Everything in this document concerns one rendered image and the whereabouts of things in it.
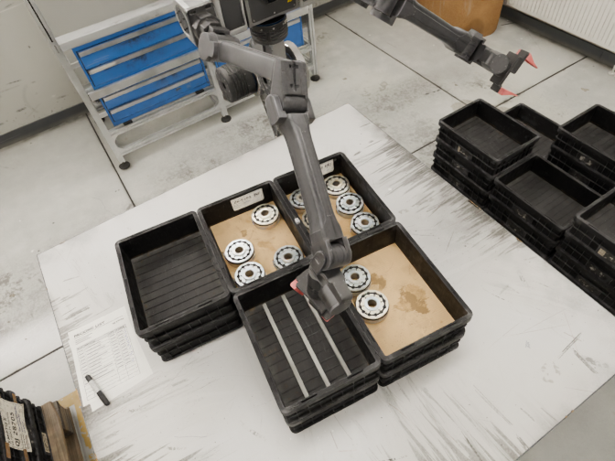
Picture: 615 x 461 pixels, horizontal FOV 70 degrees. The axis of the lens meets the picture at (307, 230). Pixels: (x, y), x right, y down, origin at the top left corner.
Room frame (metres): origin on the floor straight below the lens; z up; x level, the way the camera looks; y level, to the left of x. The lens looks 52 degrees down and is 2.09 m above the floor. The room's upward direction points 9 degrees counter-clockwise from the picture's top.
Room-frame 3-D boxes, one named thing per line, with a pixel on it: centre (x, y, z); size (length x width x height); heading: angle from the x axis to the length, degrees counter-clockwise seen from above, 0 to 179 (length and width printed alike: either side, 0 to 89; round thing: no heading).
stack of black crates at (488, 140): (1.64, -0.97, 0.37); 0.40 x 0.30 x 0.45; 26
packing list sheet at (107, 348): (0.68, 0.75, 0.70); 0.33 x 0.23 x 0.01; 26
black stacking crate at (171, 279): (0.85, 0.47, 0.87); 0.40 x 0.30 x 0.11; 18
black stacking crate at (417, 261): (0.66, -0.23, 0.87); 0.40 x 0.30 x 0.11; 18
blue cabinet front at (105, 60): (2.67, 0.85, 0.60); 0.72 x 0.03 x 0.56; 116
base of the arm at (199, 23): (1.32, 0.20, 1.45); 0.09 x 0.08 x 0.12; 116
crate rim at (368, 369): (0.56, 0.06, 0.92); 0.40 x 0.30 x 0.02; 18
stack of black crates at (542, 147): (1.82, -1.34, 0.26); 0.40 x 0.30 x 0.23; 26
